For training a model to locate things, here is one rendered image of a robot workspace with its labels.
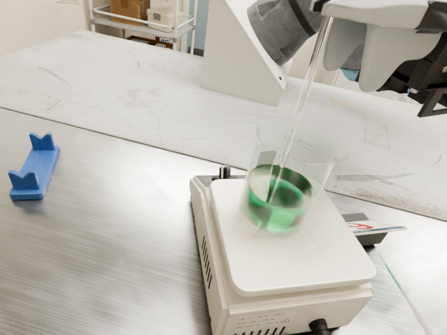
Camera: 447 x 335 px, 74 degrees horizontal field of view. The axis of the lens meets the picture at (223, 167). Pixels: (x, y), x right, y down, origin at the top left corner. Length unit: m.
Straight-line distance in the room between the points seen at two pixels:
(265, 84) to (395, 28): 0.47
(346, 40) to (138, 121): 0.39
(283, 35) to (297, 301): 0.56
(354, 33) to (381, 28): 0.05
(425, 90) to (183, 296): 0.27
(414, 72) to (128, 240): 0.31
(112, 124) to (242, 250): 0.37
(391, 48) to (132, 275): 0.29
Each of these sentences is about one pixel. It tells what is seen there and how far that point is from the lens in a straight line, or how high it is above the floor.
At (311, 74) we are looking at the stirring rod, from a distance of 0.22.
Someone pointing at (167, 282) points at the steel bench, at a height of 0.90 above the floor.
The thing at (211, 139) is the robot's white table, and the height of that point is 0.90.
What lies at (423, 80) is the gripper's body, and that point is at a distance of 0.27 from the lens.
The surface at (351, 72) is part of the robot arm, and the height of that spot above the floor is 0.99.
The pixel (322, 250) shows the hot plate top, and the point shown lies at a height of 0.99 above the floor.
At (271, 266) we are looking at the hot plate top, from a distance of 0.24.
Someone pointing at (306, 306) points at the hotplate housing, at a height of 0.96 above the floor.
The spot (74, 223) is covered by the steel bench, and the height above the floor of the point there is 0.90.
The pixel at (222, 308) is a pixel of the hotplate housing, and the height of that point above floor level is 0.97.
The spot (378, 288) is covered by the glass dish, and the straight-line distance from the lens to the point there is 0.38.
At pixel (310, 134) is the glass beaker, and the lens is 0.25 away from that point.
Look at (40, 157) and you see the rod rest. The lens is 0.46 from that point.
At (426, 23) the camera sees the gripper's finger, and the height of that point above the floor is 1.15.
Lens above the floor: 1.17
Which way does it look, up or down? 37 degrees down
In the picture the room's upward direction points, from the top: 11 degrees clockwise
